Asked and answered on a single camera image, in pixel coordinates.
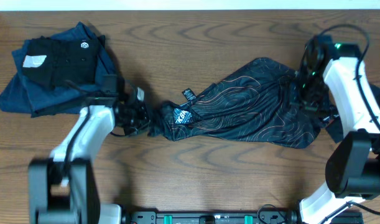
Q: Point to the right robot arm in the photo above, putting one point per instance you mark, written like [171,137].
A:
[352,173]

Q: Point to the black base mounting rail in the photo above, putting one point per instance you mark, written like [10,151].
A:
[268,216]

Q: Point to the black folded shirt on stack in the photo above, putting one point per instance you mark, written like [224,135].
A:
[50,63]

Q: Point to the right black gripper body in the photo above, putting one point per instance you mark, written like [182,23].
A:
[306,101]

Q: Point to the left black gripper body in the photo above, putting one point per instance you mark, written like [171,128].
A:
[143,115]

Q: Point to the black jersey with orange lines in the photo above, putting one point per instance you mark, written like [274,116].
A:
[250,105]

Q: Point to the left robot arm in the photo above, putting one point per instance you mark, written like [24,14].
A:
[62,187]

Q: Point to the dark garment at right edge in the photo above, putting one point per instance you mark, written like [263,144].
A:
[352,115]

